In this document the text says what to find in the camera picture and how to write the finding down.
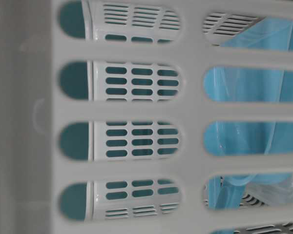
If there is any white plastic shopping basket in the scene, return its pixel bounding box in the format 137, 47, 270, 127
0, 0, 293, 234

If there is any light blue plastic dustpan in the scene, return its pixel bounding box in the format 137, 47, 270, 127
203, 17, 293, 234

